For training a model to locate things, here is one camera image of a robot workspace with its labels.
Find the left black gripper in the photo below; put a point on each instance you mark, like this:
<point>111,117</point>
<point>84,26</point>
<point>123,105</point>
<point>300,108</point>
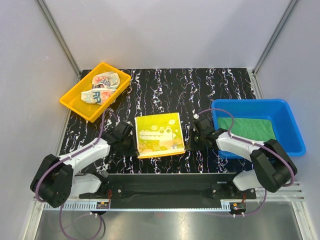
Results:
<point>133,151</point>

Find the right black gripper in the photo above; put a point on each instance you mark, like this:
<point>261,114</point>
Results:
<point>190,143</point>

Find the yellow patterned towel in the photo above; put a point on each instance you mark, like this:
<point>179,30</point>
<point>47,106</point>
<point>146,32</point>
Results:
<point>159,135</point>

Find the green microfibre towel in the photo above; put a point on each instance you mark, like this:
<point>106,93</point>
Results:
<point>254,129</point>

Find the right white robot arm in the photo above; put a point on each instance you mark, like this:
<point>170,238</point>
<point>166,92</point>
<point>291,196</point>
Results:
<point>272,167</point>

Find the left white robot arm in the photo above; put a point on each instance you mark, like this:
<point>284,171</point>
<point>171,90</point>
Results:
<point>58,178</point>

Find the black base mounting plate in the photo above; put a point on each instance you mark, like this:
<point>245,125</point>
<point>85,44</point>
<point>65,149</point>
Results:
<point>166,182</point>

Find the yellow plastic tray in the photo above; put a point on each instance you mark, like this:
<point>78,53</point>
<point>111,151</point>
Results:
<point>90,112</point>

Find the white red printed towel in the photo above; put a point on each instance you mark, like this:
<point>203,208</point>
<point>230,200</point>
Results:
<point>103,86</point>

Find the blue plastic bin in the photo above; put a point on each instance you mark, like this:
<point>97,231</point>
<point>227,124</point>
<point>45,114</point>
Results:
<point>277,111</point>

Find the aluminium frame rail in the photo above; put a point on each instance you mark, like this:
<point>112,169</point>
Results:
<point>214,199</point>

